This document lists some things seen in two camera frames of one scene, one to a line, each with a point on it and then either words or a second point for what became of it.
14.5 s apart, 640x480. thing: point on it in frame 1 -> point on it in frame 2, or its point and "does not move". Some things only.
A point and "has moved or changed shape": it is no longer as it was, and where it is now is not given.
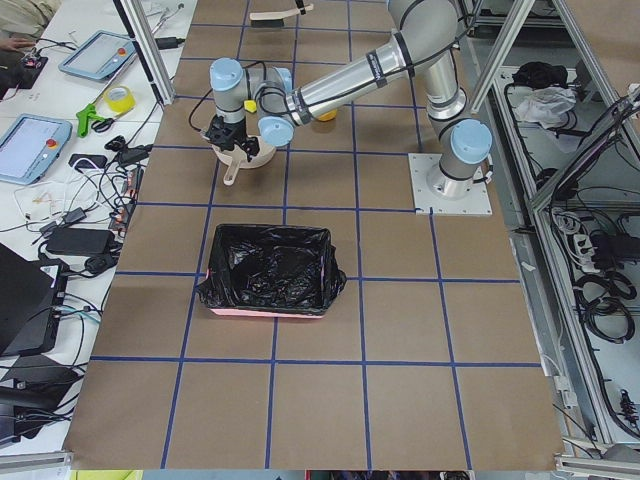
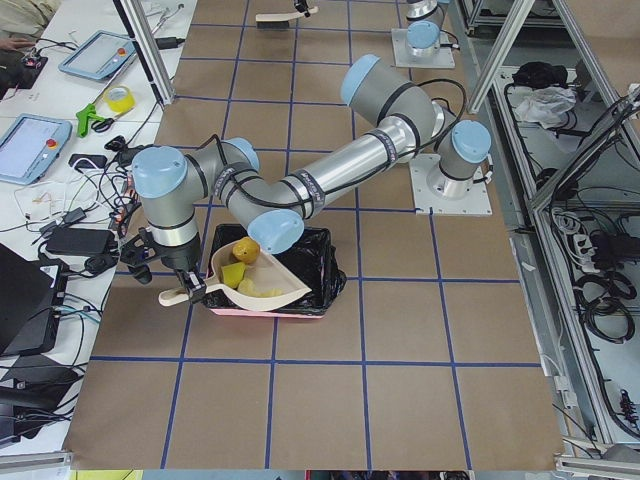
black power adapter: x=78 y=240 does not move
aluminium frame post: x=151 y=47 does not move
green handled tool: x=83 y=117 does not move
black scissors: x=102 y=125 does not move
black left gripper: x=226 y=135 -> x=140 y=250
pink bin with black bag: x=271 y=270 does not move
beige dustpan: x=252 y=153 has moved or changed shape
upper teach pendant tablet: x=100 y=56 does not move
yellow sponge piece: x=250 y=105 -> x=232 y=273
